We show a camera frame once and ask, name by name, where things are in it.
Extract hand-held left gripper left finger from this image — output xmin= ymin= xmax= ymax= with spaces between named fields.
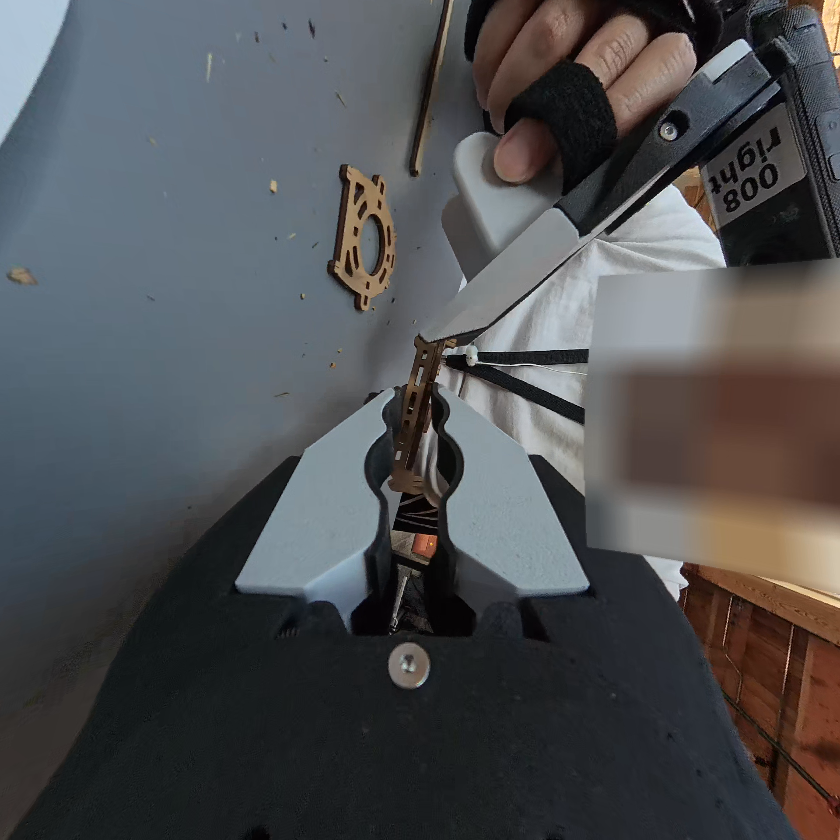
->
xmin=234 ymin=387 xmax=403 ymax=631

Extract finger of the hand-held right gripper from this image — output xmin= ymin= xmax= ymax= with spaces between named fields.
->
xmin=416 ymin=210 xmax=583 ymax=346

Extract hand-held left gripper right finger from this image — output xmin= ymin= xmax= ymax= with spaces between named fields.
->
xmin=430 ymin=384 xmax=589 ymax=608

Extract thin laser-cut wooden strip piece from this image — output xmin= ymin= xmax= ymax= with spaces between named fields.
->
xmin=387 ymin=336 xmax=458 ymax=493

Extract wooden ring-shaped puzzle piece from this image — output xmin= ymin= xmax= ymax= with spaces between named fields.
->
xmin=328 ymin=164 xmax=399 ymax=313

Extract grey desk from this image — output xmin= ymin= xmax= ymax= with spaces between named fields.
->
xmin=0 ymin=0 xmax=475 ymax=729

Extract person's right hand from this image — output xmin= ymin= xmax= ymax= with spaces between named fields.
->
xmin=472 ymin=0 xmax=698 ymax=186

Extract person's white shirt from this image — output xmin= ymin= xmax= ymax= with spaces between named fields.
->
xmin=420 ymin=190 xmax=729 ymax=599

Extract thin wooden stick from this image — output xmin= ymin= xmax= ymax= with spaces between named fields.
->
xmin=409 ymin=0 xmax=455 ymax=178

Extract white cord with bead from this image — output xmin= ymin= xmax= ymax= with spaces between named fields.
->
xmin=443 ymin=346 xmax=588 ymax=378

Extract black strap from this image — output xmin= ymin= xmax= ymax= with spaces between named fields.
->
xmin=446 ymin=350 xmax=588 ymax=426

